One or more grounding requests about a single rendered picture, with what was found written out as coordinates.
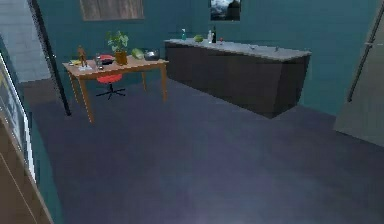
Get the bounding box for dark kitchen counter cabinet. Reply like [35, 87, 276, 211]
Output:
[163, 37, 313, 120]

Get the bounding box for black fridge handle bar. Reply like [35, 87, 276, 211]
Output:
[346, 2, 384, 103]

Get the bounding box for brown framed wall picture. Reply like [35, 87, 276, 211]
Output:
[79, 0, 146, 22]

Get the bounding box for red swivel chair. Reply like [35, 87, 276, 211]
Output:
[95, 53, 127, 101]

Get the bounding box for grey metal bowl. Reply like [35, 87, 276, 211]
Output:
[143, 48, 161, 62]

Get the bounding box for grey fridge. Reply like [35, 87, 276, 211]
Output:
[333, 0, 384, 148]

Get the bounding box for brown room door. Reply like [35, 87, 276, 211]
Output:
[0, 109, 55, 224]

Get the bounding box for potted green house plant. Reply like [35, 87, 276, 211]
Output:
[105, 30, 130, 66]

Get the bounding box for green lettuce head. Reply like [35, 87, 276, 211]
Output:
[130, 47, 145, 61]

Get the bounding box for dark landscape wall picture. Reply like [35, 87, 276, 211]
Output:
[209, 0, 242, 22]

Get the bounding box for orange wooden table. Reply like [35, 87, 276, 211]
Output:
[62, 54, 170, 124]

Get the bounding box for clear glass cup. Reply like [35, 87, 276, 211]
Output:
[94, 53, 104, 71]

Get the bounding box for brown figurine statue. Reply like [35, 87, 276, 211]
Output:
[76, 45, 93, 72]

